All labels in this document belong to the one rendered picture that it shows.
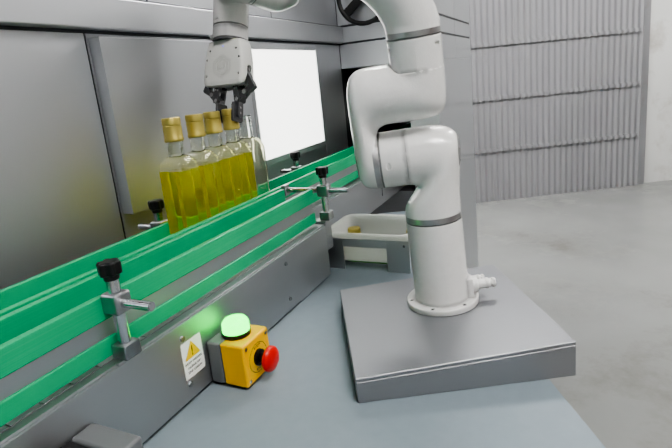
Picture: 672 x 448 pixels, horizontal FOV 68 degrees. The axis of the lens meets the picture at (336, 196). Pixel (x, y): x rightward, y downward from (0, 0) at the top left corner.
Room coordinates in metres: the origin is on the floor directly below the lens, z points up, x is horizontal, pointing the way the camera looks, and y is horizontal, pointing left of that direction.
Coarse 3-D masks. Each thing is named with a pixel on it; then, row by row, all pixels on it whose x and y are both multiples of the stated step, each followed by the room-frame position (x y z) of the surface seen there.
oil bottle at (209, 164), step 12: (192, 156) 0.96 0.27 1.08; (204, 156) 0.96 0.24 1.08; (216, 156) 0.99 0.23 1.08; (204, 168) 0.95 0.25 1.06; (216, 168) 0.98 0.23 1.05; (204, 180) 0.95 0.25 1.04; (216, 180) 0.98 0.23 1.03; (204, 192) 0.95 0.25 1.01; (216, 192) 0.97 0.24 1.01; (216, 204) 0.97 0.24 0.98
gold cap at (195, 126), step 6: (192, 114) 0.98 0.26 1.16; (198, 114) 0.97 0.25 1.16; (186, 120) 0.97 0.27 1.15; (192, 120) 0.97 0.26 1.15; (198, 120) 0.97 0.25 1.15; (186, 126) 0.98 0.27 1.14; (192, 126) 0.97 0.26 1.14; (198, 126) 0.97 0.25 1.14; (204, 126) 0.99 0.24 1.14; (192, 132) 0.97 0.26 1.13; (198, 132) 0.97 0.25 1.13; (204, 132) 0.98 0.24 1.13
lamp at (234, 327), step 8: (224, 320) 0.72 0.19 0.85; (232, 320) 0.71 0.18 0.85; (240, 320) 0.71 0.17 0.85; (248, 320) 0.73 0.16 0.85; (224, 328) 0.71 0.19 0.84; (232, 328) 0.70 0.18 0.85; (240, 328) 0.71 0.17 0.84; (248, 328) 0.72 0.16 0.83; (224, 336) 0.71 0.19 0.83; (232, 336) 0.70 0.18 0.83; (240, 336) 0.70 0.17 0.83
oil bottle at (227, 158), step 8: (216, 152) 1.01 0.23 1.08; (224, 152) 1.02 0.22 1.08; (232, 152) 1.04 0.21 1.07; (224, 160) 1.01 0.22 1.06; (232, 160) 1.04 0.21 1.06; (224, 168) 1.01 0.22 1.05; (232, 168) 1.03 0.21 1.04; (224, 176) 1.01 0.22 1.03; (232, 176) 1.03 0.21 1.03; (224, 184) 1.00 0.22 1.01; (232, 184) 1.02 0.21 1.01; (224, 192) 1.00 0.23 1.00; (232, 192) 1.02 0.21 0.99; (240, 192) 1.05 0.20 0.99; (232, 200) 1.02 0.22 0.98; (240, 200) 1.04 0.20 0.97
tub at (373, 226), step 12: (348, 216) 1.30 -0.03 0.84; (360, 216) 1.30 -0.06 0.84; (372, 216) 1.28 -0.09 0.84; (384, 216) 1.27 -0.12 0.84; (396, 216) 1.25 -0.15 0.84; (336, 228) 1.22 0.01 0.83; (360, 228) 1.30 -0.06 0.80; (372, 228) 1.28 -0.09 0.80; (384, 228) 1.27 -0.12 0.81; (396, 228) 1.25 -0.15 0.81
